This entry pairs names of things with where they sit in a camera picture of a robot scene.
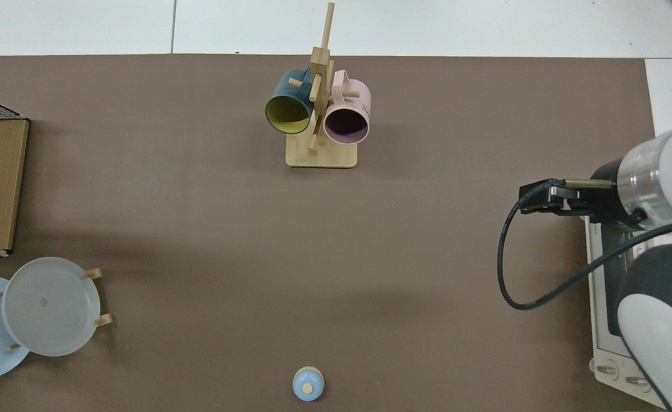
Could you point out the pale toaster oven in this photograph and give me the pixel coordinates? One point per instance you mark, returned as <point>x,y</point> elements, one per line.
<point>602,320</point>

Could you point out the pink mug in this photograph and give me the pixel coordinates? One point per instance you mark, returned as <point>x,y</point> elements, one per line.
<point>350,103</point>

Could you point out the wooden cup stand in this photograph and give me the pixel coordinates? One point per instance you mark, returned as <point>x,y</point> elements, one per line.
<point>321,157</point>

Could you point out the teal mug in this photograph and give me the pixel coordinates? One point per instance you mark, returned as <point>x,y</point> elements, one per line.
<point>287,91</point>

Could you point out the small blue round bell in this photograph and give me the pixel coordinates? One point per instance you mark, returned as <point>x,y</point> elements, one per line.
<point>308,384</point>

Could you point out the brown table cloth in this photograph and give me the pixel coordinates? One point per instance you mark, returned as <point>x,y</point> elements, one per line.
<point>256,257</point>

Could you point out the wooden plate rack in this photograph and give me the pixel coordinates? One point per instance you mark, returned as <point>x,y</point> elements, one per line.
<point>104,320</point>

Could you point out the grey plate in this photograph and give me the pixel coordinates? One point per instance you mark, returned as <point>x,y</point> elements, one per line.
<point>50,309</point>

